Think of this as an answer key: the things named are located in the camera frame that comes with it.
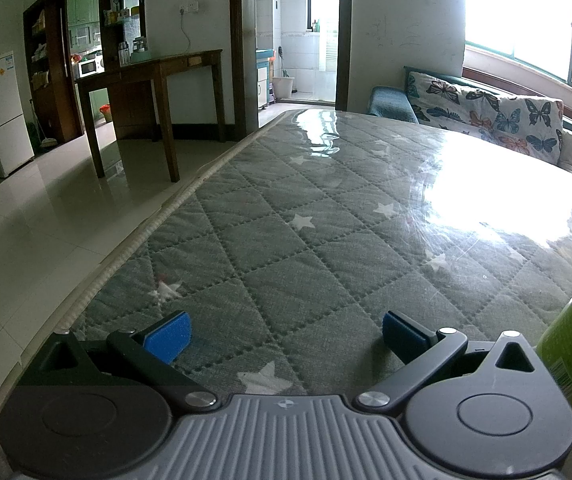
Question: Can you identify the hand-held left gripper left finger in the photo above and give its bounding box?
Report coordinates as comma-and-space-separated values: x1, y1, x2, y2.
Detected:
17, 311, 219, 408

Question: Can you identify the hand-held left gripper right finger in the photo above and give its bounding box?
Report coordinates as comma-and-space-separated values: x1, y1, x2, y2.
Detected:
356, 311, 549, 413

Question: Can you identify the grey quilted star tablecloth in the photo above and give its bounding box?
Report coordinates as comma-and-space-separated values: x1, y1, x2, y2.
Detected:
0, 108, 572, 480

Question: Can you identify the blue cushion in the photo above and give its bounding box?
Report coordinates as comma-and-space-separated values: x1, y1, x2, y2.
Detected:
367, 85, 419, 124

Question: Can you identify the broom with dustpan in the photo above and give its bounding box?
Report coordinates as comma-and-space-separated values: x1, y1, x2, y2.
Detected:
28, 100, 58, 150

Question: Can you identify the butterfly print pillow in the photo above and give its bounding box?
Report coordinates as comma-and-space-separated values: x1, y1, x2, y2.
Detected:
405, 69, 565, 164

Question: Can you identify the white bucket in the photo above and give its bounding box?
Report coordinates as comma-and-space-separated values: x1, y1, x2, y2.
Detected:
272, 76, 296, 100

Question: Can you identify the dark wooden side table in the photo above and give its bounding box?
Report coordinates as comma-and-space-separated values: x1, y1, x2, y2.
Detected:
75, 49, 227, 183

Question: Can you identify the dark wooden shelf cabinet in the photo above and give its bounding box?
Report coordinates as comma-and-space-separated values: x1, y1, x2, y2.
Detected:
22, 0, 85, 144

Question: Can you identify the white refrigerator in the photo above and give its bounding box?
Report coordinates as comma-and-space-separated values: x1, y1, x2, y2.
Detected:
0, 50, 36, 179

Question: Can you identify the tall wooden glass shelf unit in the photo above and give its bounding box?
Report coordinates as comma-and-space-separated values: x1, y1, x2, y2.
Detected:
99, 0, 147, 69

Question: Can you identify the large bright window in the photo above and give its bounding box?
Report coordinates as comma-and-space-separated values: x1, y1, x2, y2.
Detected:
458, 0, 572, 102

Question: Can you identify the dark wooden door frame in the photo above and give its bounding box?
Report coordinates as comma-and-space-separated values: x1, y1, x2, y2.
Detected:
229, 0, 355, 134

